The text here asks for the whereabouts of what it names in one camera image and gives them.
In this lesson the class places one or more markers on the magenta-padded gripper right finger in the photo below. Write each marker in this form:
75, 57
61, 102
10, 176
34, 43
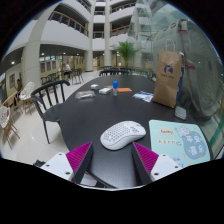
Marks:
165, 164

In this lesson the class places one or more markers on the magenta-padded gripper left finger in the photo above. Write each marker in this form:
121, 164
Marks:
58, 163

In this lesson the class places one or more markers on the white perforated computer mouse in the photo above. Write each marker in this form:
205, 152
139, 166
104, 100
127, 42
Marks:
121, 135

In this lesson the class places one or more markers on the light green cartoon mouse pad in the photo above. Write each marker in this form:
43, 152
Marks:
180, 140

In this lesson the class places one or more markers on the black spindle-back chair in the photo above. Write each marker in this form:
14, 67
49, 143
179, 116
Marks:
51, 113

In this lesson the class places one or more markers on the white and blue packet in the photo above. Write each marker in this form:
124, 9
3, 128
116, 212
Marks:
143, 96

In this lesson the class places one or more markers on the white lattice-back chair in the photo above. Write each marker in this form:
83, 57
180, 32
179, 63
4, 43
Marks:
26, 91
4, 116

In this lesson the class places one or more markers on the clear plastic bag with contents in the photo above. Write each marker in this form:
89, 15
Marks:
85, 95

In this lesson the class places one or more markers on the brown paper carrier bag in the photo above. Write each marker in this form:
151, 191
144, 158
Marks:
168, 80

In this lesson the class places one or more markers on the orange flat card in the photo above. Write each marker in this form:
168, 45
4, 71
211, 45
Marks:
124, 89

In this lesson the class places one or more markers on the small white box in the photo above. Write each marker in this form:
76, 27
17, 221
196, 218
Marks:
94, 86

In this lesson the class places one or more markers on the white oblong box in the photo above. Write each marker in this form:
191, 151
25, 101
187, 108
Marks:
104, 90

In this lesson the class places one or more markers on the person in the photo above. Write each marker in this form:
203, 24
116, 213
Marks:
67, 69
19, 86

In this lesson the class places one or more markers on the group of black chairs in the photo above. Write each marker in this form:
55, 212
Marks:
77, 75

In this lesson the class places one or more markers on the small blue-capped clear bottle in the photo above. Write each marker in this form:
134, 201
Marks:
115, 88

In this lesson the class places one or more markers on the brown flat pouch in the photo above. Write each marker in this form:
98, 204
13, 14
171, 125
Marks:
108, 86

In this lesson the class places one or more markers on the black chairs beside table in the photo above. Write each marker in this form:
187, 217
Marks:
113, 71

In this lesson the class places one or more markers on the large white cylindrical exhibit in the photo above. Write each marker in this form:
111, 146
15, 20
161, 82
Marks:
196, 60

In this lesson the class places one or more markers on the green potted palm plant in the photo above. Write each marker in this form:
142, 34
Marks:
126, 50

